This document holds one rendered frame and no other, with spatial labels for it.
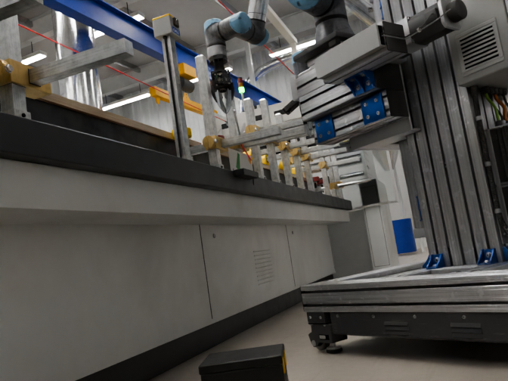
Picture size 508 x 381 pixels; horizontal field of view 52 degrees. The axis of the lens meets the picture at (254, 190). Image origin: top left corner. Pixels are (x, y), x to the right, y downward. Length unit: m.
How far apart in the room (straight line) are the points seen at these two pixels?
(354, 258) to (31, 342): 3.73
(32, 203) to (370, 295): 0.97
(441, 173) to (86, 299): 1.16
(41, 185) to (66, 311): 0.44
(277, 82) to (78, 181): 10.96
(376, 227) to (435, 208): 2.87
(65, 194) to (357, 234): 3.79
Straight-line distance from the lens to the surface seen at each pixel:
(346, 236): 4.82
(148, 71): 12.40
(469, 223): 1.75
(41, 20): 10.22
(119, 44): 1.10
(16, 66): 1.21
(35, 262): 1.45
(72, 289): 1.54
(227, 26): 2.03
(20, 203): 1.15
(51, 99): 1.61
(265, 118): 2.76
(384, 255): 4.65
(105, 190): 1.37
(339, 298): 1.70
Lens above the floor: 0.36
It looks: 7 degrees up
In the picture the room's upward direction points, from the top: 9 degrees counter-clockwise
